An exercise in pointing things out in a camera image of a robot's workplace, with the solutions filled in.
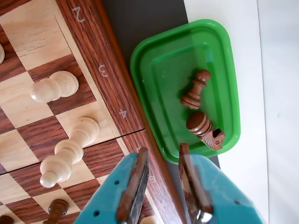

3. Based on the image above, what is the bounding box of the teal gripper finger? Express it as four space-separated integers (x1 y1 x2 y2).
74 147 150 224
178 143 266 224

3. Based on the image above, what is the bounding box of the light wooden queen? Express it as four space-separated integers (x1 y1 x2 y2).
39 116 100 189

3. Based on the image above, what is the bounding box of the dark wooden knight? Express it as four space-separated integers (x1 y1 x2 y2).
185 111 226 150

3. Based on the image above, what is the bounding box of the green plastic tray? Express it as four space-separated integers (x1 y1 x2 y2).
129 19 241 165

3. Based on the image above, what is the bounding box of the folding wooden chessboard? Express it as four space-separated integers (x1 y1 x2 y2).
0 0 187 224

